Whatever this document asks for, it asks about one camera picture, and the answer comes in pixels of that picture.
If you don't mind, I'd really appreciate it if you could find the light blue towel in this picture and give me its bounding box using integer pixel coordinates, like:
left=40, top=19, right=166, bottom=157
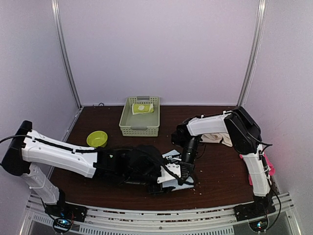
left=157, top=150, right=195, bottom=191

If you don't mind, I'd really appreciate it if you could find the pale green plastic basket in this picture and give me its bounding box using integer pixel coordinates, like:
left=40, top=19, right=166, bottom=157
left=119, top=96, right=160, bottom=137

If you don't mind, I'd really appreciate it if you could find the green patterned towel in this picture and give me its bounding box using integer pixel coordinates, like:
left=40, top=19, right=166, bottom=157
left=132, top=103, right=154, bottom=115

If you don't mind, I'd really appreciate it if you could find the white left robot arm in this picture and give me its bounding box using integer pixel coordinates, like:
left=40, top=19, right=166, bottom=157
left=0, top=120, right=188, bottom=217

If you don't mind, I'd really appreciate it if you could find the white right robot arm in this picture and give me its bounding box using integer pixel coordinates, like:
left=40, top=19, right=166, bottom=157
left=171, top=106, right=270, bottom=197

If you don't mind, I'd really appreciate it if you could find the cream white towel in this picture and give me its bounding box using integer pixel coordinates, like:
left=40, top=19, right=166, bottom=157
left=201, top=133, right=233, bottom=147

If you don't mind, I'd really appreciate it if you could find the lime green bowl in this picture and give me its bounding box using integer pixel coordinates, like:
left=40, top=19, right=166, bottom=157
left=87, top=131, right=108, bottom=147

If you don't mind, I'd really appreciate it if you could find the pink towel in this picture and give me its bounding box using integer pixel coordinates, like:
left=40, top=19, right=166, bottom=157
left=239, top=151, right=275, bottom=188

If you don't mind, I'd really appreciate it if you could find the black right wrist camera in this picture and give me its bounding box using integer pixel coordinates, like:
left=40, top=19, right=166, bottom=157
left=171, top=124, right=191, bottom=147

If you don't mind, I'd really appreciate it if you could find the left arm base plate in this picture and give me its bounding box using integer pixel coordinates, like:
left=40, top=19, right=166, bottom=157
left=45, top=203, right=88, bottom=222

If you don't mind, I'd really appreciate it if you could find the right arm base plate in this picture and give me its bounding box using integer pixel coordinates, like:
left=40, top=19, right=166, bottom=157
left=233, top=202, right=276, bottom=222

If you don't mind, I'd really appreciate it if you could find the aluminium front rail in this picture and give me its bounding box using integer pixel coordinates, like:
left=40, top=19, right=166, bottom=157
left=18, top=193, right=305, bottom=235

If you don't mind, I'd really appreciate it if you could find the aluminium frame post right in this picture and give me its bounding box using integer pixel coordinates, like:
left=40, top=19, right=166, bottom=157
left=237, top=0, right=268, bottom=106

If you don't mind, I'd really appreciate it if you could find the aluminium frame post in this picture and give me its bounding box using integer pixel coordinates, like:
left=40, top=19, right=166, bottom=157
left=237, top=0, right=268, bottom=106
left=51, top=0, right=82, bottom=109

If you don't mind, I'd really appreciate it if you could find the aluminium frame post left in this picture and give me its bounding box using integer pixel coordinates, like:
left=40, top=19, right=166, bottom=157
left=51, top=0, right=82, bottom=109

